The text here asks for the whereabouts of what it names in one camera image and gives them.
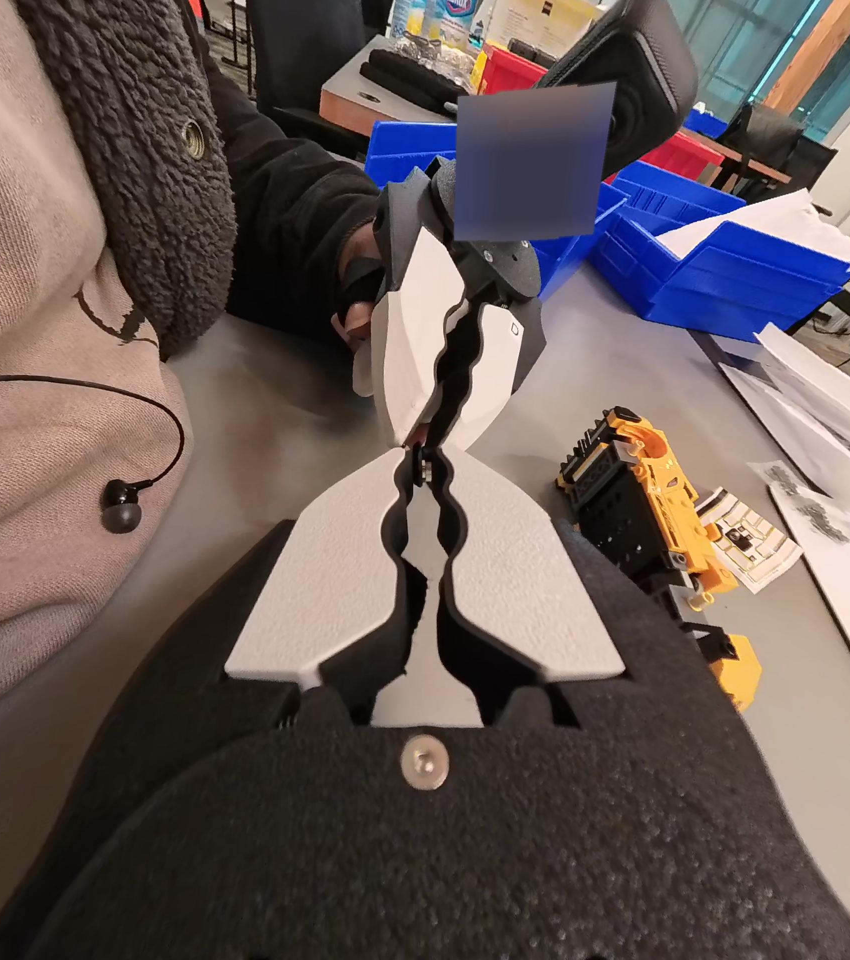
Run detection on sticker sheet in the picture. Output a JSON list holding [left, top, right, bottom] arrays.
[[695, 486, 805, 596]]

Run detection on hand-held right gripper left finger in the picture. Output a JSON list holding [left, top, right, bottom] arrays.
[[224, 447, 427, 726]]

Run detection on wooden beam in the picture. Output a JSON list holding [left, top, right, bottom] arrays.
[[762, 0, 850, 114]]

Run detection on white printed card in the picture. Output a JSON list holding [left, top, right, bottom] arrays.
[[485, 0, 613, 60]]

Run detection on black office chair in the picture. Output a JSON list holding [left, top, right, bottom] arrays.
[[247, 0, 369, 162], [717, 101, 840, 205]]

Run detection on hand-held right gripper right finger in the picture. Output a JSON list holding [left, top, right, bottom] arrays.
[[434, 445, 627, 726]]

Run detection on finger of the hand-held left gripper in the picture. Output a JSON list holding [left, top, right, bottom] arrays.
[[431, 302, 525, 453], [352, 225, 467, 447]]

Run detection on orange black lego car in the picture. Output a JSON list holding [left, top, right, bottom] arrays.
[[554, 406, 765, 714]]

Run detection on white paper sheet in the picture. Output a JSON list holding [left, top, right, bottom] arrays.
[[717, 358, 846, 481]]

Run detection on beige sweatshirt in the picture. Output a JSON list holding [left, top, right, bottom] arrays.
[[0, 0, 195, 744]]

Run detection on blue plastic storage bin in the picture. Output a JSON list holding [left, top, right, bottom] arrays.
[[591, 159, 748, 286], [363, 120, 630, 301], [605, 219, 850, 344]]

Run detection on black earphone with cable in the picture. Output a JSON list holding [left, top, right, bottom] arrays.
[[0, 372, 187, 536]]

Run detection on person's left forearm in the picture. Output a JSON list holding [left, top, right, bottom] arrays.
[[196, 45, 387, 348]]

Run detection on person's left hand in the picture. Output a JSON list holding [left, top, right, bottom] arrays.
[[331, 219, 381, 354]]

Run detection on dark fleece jacket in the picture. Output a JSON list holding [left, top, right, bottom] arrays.
[[16, 0, 240, 363]]

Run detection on white paper sheets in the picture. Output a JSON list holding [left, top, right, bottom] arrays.
[[755, 322, 850, 511]]

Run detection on white crumpled paper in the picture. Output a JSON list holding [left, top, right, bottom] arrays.
[[656, 187, 850, 273]]

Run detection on black foam parts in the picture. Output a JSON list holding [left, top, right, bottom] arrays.
[[359, 45, 471, 115]]

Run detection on black printed paper slip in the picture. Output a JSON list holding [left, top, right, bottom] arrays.
[[747, 456, 850, 545]]

